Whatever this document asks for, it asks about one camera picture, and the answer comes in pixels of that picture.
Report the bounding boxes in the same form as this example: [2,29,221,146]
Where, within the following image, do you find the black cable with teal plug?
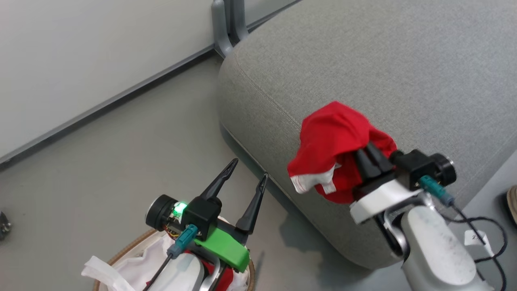
[418,175,508,291]
[142,224,199,291]

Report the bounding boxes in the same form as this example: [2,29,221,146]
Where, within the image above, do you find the round wicker laundry basket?
[92,228,256,291]

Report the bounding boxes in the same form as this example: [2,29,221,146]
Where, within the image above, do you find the grey fabric sofa seat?
[217,0,517,270]

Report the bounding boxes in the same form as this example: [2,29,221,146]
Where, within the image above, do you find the grey metal sofa leg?
[211,0,250,58]

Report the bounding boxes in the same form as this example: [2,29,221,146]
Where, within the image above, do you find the white cable tag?
[464,230,490,247]

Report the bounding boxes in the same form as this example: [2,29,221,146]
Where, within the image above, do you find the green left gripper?
[193,158,269,273]

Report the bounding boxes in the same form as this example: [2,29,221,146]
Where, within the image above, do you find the grey wall baseboard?
[0,0,301,167]

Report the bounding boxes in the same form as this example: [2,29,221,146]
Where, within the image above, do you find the small dark metal object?
[0,210,12,241]

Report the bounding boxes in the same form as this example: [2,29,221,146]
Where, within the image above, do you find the red clothing piece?
[197,259,235,291]

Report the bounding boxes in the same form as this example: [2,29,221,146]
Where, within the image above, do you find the red garment with white trim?
[287,101,398,204]

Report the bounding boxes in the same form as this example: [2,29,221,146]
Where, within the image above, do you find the beige shoe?
[506,185,517,225]

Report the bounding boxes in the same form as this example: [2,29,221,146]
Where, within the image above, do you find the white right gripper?
[349,141,423,225]

